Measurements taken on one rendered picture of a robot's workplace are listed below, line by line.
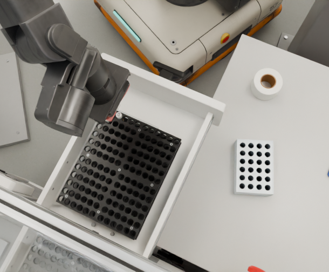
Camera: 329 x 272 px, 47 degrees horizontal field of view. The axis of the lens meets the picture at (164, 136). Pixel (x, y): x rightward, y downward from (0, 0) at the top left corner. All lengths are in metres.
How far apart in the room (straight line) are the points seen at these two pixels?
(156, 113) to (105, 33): 1.13
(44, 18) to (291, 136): 0.65
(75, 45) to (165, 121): 0.40
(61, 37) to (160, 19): 1.15
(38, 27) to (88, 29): 1.48
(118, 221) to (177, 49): 0.94
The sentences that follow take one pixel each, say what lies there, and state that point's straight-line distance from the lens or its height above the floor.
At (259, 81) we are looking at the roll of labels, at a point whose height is 0.80.
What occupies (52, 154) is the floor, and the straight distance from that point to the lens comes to 1.78.
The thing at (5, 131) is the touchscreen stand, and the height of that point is 0.03.
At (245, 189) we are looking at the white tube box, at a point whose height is 0.80.
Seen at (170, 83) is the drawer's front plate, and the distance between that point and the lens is 0.78.
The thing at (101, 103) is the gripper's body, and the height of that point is 1.07.
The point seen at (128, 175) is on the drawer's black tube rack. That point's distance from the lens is 0.77.
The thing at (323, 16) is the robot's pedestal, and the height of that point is 0.55.
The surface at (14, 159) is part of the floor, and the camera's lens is 1.84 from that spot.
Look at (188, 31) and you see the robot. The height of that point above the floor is 0.28.
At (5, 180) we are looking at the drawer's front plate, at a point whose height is 0.93.
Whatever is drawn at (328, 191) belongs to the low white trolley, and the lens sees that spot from 0.96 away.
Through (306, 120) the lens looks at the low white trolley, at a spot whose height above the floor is 0.76.
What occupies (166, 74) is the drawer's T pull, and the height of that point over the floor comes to 0.91.
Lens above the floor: 1.65
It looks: 75 degrees down
